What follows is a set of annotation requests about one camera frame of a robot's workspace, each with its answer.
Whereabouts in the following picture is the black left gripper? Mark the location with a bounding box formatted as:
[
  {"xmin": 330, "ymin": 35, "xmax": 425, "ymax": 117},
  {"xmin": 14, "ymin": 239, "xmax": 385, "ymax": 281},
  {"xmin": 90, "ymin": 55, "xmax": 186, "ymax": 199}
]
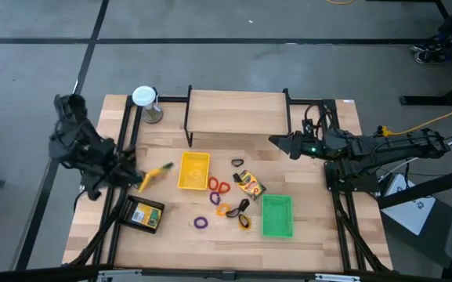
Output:
[{"xmin": 107, "ymin": 154, "xmax": 149, "ymax": 189}]

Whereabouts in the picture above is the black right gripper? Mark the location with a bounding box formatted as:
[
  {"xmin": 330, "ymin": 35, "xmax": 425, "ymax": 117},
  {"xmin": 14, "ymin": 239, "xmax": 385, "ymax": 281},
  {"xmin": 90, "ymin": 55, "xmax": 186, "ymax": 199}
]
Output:
[{"xmin": 268, "ymin": 130, "xmax": 329, "ymax": 161}]

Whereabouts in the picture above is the black plastic basket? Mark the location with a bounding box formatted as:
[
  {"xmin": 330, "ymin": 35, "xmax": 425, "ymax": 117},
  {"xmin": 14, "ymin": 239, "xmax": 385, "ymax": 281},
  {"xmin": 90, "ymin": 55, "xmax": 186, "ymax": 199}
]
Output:
[{"xmin": 118, "ymin": 194, "xmax": 166, "ymax": 235}]

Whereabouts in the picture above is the yellow plastic basket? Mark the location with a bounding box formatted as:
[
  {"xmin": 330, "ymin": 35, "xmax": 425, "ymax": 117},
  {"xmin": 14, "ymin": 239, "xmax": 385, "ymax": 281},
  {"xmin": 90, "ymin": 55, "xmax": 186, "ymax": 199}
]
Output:
[{"xmin": 177, "ymin": 151, "xmax": 212, "ymax": 191}]

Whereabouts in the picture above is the green plastic basket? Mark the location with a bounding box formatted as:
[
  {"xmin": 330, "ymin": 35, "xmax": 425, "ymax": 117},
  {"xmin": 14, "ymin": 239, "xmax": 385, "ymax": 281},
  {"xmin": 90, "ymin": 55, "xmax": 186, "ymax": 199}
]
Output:
[{"xmin": 261, "ymin": 193, "xmax": 295, "ymax": 239}]

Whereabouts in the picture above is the black desk stand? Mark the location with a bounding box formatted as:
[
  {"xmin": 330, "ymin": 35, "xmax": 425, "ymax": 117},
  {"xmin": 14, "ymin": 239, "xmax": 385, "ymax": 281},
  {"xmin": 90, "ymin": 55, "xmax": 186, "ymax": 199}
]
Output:
[{"xmin": 400, "ymin": 66, "xmax": 452, "ymax": 107}]

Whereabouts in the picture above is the white lamp with metal base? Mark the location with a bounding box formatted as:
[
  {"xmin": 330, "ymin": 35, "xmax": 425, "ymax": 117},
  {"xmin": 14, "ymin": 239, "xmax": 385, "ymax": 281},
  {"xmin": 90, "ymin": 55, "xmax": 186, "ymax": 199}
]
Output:
[{"xmin": 132, "ymin": 85, "xmax": 165, "ymax": 125}]

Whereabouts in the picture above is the black aluminium crossbeam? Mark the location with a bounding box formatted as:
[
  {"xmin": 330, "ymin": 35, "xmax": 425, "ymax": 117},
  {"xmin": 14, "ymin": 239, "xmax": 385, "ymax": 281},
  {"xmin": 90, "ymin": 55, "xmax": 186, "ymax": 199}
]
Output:
[{"xmin": 0, "ymin": 265, "xmax": 452, "ymax": 282}]

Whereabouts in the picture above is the white box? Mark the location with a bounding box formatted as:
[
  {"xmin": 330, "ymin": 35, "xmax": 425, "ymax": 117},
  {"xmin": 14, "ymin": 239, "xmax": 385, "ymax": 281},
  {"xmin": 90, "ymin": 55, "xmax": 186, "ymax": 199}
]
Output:
[{"xmin": 381, "ymin": 174, "xmax": 437, "ymax": 236}]

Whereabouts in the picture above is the black diagonal beam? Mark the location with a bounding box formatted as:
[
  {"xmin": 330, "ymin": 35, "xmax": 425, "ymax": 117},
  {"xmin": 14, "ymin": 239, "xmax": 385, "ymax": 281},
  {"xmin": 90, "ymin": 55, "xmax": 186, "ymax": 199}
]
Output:
[{"xmin": 376, "ymin": 164, "xmax": 452, "ymax": 209}]

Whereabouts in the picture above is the person's shoe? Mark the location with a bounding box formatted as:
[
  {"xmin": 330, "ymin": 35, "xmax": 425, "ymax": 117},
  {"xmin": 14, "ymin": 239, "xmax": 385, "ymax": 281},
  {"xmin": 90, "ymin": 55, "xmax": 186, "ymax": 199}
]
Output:
[
  {"xmin": 410, "ymin": 42, "xmax": 444, "ymax": 54},
  {"xmin": 414, "ymin": 50, "xmax": 448, "ymax": 65}
]

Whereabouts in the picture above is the wooden shelf riser black frame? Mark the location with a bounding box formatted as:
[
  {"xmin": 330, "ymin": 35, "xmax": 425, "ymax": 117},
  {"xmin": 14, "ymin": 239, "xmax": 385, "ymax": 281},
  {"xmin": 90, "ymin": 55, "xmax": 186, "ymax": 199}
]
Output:
[{"xmin": 183, "ymin": 85, "xmax": 292, "ymax": 151}]

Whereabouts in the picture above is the black aluminium table frame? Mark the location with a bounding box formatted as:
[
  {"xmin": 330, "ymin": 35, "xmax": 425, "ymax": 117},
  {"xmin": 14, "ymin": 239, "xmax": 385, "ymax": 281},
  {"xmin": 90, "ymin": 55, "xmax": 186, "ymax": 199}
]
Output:
[{"xmin": 63, "ymin": 93, "xmax": 393, "ymax": 275}]

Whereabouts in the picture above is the yellow extension cable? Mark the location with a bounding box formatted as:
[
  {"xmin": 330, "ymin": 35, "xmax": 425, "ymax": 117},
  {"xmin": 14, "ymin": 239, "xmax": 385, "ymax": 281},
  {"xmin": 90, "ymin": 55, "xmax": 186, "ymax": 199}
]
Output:
[{"xmin": 374, "ymin": 100, "xmax": 452, "ymax": 139}]

